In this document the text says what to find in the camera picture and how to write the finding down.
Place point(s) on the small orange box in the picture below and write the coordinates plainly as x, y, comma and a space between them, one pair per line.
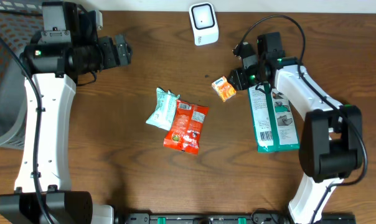
224, 89

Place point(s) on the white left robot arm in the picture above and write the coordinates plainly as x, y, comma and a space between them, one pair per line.
43, 189

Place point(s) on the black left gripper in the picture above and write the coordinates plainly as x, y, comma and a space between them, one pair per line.
109, 61

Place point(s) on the mint green wipes pack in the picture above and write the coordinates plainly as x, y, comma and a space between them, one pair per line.
163, 115

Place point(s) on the green product pouch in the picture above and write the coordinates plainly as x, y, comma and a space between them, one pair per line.
273, 121

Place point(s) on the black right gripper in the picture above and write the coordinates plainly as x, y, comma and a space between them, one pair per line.
241, 81

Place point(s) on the orange snack packet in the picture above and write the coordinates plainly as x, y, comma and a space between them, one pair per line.
185, 132

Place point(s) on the grey plastic mesh basket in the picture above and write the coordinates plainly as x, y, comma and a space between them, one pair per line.
19, 21

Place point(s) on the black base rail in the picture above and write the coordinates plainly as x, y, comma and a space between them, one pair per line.
256, 218

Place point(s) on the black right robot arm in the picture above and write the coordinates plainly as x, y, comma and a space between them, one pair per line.
331, 144

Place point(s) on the white barcode scanner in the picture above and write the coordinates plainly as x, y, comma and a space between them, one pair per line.
204, 23

